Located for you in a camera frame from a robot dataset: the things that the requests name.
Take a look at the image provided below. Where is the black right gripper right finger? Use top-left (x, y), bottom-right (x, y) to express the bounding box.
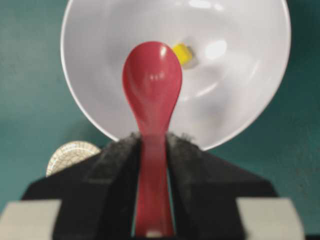
top-left (166, 132), bottom-right (305, 240)

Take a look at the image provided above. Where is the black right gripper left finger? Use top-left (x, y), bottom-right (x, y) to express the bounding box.
top-left (0, 133), bottom-right (140, 240)

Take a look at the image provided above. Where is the red plastic spoon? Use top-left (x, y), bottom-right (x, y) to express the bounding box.
top-left (122, 41), bottom-right (182, 238)

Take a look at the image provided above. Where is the yellow hexagonal prism block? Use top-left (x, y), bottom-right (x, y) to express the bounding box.
top-left (172, 43), bottom-right (193, 66)

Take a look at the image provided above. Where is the white round bowl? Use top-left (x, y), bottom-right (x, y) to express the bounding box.
top-left (60, 0), bottom-right (291, 150)

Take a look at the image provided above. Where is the small speckled ceramic dish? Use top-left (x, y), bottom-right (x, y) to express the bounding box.
top-left (45, 140), bottom-right (101, 177)

